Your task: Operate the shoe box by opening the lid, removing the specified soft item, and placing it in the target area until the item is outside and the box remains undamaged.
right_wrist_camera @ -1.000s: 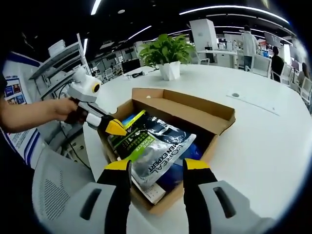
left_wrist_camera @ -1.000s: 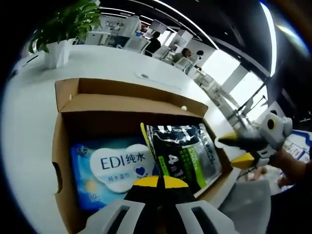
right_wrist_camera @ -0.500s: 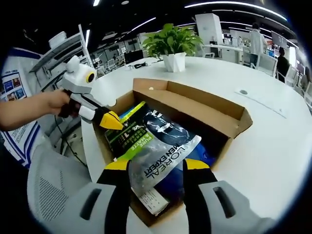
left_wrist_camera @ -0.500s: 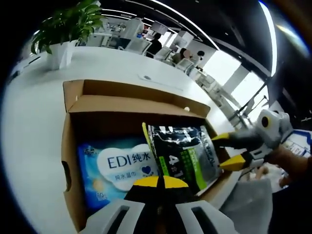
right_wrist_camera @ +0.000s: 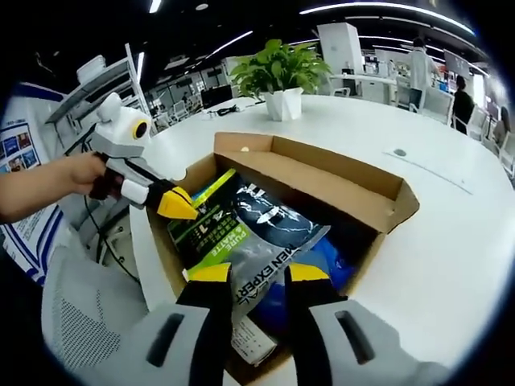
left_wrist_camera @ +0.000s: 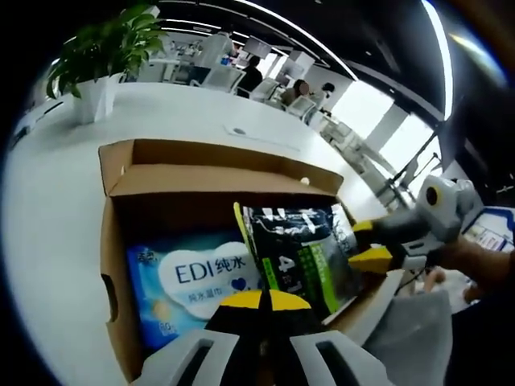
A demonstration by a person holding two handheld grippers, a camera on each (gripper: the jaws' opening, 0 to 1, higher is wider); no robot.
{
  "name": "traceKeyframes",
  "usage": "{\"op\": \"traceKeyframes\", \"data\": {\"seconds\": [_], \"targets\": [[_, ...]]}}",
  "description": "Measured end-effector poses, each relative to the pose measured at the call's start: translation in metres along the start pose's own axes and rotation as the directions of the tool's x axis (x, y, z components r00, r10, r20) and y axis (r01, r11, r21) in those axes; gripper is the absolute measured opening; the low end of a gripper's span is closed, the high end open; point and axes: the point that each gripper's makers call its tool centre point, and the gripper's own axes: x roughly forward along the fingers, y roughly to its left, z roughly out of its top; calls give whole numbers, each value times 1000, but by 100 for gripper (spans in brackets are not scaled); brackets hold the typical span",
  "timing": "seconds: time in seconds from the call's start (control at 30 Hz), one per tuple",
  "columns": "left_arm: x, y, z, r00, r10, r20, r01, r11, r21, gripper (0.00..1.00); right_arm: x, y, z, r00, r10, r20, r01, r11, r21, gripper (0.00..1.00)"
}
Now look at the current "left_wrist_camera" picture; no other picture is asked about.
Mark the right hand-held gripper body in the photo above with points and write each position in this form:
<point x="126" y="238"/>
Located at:
<point x="450" y="209"/>

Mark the black green soft packet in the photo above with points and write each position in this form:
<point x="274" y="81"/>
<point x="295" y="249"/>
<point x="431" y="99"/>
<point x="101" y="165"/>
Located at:
<point x="301" y="249"/>

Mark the brown cardboard shoe box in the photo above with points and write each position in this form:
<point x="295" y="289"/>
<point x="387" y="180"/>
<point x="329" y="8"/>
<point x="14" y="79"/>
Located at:
<point x="193" y="181"/>

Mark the grey office chair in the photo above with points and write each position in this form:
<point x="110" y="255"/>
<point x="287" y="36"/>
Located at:
<point x="410" y="342"/>

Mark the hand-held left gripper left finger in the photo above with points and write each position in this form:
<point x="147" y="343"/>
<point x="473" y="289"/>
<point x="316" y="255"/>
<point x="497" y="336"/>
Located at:
<point x="237" y="346"/>

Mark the blue white wall poster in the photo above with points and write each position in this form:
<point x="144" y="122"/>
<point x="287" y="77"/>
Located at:
<point x="491" y="229"/>

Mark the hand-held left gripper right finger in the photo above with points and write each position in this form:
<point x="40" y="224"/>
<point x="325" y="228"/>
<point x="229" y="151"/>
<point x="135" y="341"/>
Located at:
<point x="293" y="346"/>

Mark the green plant in white pot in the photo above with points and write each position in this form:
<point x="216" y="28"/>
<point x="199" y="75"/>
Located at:
<point x="116" y="36"/>

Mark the straight ceiling light strip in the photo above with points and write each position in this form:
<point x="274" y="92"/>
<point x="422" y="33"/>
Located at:
<point x="438" y="52"/>

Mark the person's dark shirt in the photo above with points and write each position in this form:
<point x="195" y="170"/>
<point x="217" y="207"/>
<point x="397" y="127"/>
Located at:
<point x="491" y="346"/>

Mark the blue wet wipes pack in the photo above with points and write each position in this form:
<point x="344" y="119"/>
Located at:
<point x="189" y="281"/>

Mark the group of white office chairs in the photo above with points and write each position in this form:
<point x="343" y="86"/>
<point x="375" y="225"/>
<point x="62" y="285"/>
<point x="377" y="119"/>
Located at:
<point x="219" y="78"/>

